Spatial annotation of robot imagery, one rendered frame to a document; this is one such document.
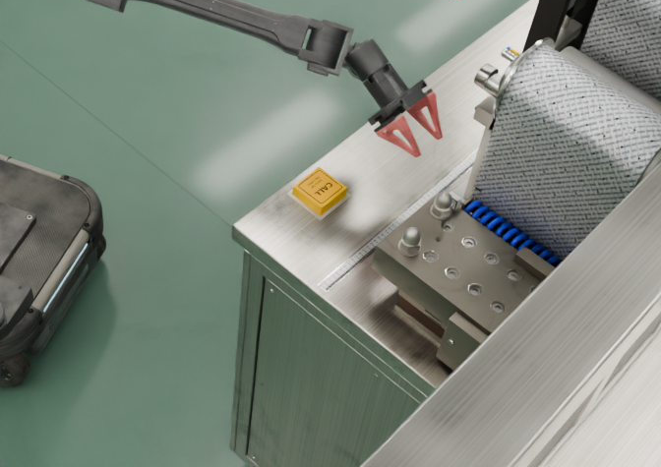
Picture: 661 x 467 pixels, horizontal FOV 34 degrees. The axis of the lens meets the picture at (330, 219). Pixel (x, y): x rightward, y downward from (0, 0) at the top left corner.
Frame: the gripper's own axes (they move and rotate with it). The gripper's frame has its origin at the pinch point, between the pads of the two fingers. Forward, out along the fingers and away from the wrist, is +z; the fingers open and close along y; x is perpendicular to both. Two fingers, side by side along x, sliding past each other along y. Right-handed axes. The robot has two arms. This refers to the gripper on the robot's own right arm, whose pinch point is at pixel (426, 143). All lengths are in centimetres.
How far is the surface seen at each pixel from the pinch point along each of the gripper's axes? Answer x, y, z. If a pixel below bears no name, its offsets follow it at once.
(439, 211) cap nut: 3.5, 8.9, 9.5
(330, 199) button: -17.1, 11.2, -1.5
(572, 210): 20.4, 0.8, 20.1
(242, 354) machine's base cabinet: -54, 26, 15
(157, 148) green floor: -143, -31, -34
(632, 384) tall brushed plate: 59, 43, 27
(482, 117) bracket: 7.6, -6.6, 1.7
